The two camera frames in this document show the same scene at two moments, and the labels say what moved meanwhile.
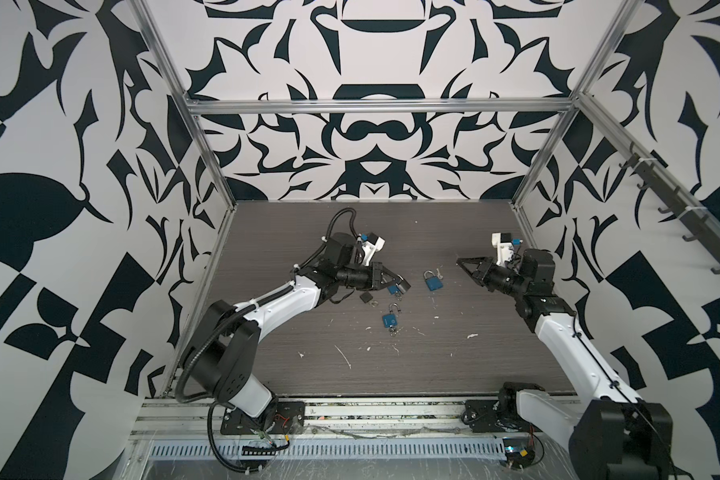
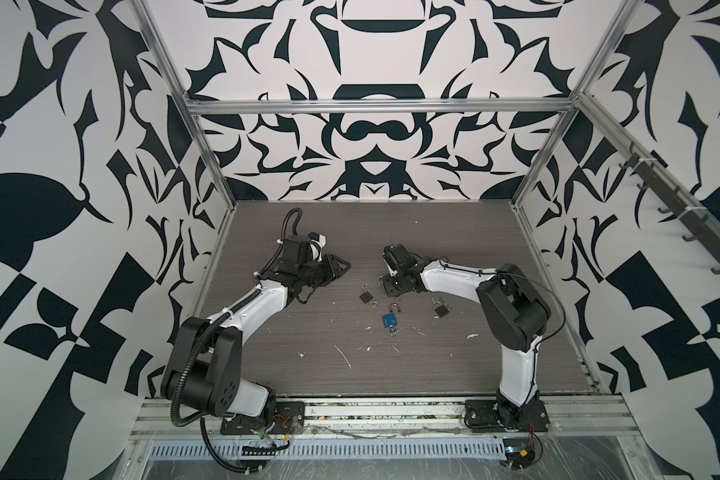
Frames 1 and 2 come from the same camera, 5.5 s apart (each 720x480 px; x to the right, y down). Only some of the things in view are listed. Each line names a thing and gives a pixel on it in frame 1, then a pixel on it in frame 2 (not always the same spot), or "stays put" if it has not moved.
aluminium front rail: [204, 416] stays put
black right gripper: [477, 276] -> [388, 288]
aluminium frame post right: [581, 90] stays put
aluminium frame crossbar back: [381, 105] stays put
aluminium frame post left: [189, 105] stays put
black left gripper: [376, 270] -> [331, 268]
